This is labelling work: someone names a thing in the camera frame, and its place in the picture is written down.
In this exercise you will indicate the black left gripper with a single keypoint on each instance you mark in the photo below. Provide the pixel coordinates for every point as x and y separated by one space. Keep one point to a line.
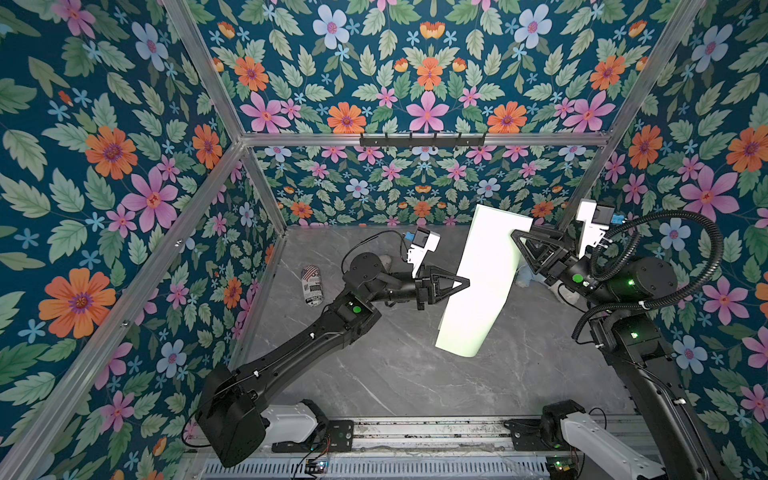
423 290

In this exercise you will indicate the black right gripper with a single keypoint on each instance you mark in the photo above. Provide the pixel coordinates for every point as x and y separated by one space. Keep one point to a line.
552 258

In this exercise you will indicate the light green rectangular paper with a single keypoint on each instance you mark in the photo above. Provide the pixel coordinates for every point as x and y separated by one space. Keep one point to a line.
489 261

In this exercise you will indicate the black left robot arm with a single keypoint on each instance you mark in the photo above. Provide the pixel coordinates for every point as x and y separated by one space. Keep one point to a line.
231 412

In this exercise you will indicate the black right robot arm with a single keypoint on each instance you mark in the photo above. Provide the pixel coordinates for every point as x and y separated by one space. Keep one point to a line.
621 290

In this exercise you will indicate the white teddy bear blue hoodie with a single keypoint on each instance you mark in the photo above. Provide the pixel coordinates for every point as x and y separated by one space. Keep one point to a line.
524 277

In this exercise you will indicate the striped drink can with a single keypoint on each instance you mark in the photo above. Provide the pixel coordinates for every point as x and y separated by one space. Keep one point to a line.
312 285

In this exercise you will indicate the right circuit board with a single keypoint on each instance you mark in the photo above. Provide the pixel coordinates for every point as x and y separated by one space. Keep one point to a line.
561 468

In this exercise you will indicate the circuit board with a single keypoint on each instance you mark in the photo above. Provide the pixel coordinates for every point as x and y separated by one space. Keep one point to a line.
561 468
316 467

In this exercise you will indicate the left circuit board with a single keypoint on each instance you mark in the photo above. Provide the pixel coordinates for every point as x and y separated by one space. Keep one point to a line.
316 467

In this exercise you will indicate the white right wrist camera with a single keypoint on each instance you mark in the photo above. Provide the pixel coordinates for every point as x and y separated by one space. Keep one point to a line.
596 219

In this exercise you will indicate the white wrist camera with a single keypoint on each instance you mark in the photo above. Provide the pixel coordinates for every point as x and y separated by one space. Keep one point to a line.
596 219
420 242

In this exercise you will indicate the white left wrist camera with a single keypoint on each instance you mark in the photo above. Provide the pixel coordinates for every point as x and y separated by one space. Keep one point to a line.
420 242

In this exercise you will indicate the aluminium front rail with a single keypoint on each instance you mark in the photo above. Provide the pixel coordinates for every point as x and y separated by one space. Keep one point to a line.
432 435

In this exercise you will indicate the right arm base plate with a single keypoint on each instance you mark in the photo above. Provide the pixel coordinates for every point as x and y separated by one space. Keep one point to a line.
530 435

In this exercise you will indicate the black hook rail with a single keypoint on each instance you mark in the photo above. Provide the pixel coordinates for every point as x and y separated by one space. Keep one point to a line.
401 141

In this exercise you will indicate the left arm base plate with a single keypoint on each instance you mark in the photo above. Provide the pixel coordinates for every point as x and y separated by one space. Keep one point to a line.
332 437

